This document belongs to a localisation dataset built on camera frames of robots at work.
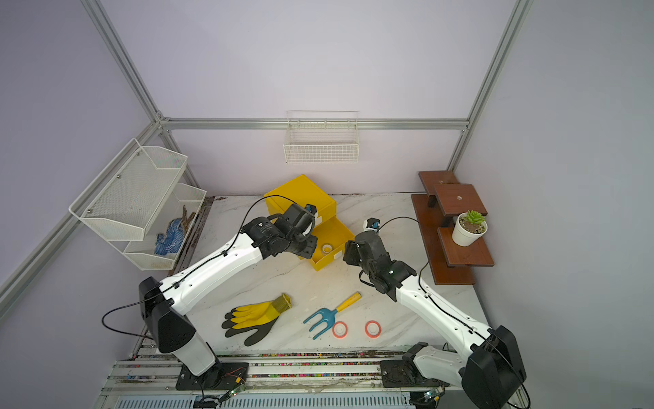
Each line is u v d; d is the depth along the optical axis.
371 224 0.70
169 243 0.88
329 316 0.84
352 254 0.70
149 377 0.75
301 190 0.94
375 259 0.58
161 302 0.43
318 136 0.98
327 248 0.91
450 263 0.81
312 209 0.71
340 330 0.82
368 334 0.82
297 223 0.58
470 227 0.80
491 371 0.39
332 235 0.98
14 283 0.51
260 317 0.82
